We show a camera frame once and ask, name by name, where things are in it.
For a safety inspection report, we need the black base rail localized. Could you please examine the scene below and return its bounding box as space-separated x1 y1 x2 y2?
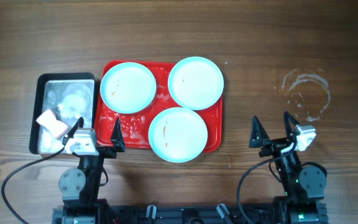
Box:
52 203 329 223

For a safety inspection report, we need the pink sponge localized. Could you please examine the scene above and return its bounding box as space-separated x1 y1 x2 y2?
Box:
36 109 70 139

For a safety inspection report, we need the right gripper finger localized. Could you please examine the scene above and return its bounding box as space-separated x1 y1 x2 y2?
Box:
283 111 299 141
249 116 271 148

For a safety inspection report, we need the red plastic tray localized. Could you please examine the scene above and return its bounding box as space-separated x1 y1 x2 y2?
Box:
94 61 223 152

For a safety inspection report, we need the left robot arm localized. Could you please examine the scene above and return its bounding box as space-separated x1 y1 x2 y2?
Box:
52 118 126 224

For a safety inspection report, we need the light blue plate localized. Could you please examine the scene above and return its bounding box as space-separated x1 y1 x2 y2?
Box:
167 57 224 110
100 62 157 114
148 107 208 163

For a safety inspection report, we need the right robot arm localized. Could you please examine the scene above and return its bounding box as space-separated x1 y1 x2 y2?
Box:
249 112 328 223

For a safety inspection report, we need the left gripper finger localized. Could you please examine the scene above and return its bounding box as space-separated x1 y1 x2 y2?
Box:
62 117 84 144
110 118 126 152

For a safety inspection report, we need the black water tray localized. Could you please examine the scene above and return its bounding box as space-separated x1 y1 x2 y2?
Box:
29 72 97 154

